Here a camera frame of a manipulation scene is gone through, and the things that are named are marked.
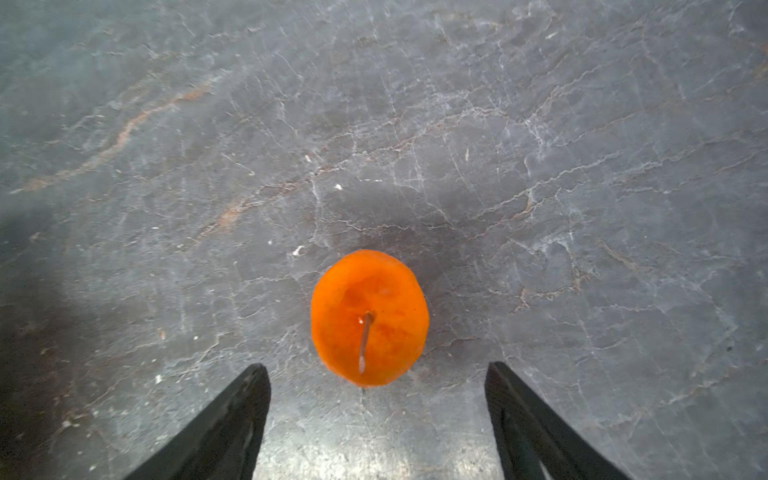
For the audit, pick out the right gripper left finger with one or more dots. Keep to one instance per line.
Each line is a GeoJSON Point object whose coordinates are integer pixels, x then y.
{"type": "Point", "coordinates": [223, 441]}

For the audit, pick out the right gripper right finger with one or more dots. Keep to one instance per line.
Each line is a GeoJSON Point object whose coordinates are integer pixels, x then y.
{"type": "Point", "coordinates": [532, 440]}

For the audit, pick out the small orange with stem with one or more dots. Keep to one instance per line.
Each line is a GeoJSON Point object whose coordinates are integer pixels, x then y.
{"type": "Point", "coordinates": [369, 318]}

